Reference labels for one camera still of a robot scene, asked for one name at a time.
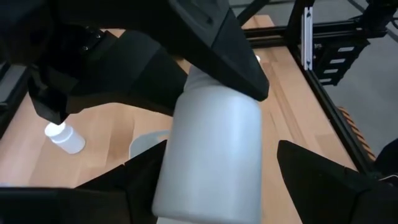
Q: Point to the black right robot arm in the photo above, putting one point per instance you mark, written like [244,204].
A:
[381,14]

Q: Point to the black box white labels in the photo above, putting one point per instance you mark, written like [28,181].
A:
[357,57]

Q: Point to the silver aluminium post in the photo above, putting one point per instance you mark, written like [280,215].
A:
[307,37]

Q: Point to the black aluminium table frame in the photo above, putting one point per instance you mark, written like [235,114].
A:
[343,130]

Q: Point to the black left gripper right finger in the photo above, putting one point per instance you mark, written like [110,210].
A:
[335,199]

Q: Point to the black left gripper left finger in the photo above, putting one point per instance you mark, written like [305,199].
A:
[93,202]

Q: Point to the white pill bottle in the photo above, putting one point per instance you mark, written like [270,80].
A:
[211,149]
[66,140]

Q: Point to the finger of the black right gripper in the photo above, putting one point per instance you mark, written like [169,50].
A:
[217,46]
[118,77]

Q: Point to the grey plastic basket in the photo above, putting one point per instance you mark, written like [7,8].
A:
[144,143]

